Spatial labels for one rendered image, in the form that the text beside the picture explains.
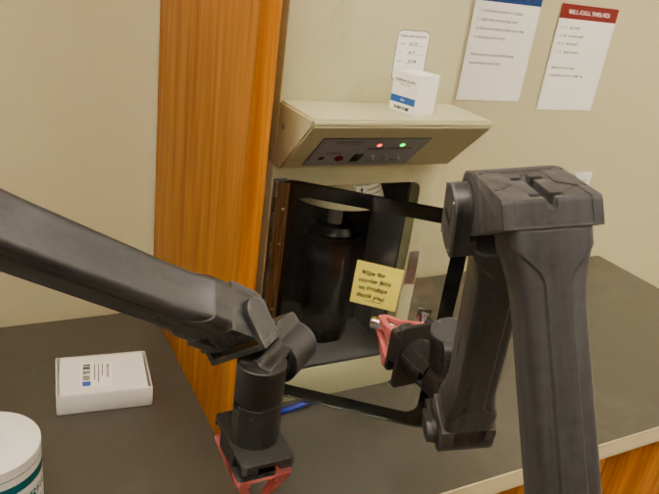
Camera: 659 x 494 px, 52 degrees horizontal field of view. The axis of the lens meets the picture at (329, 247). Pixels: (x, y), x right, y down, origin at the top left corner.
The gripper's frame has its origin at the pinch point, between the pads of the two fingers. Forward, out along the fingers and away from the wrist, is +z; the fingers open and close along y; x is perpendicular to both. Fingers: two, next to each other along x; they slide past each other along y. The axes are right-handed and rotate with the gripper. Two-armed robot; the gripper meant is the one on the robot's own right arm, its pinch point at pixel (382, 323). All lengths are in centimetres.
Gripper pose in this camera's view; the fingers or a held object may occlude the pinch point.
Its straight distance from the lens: 106.8
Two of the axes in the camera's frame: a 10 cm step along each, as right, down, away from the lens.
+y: 1.3, -9.1, -4.0
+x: -8.8, 0.8, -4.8
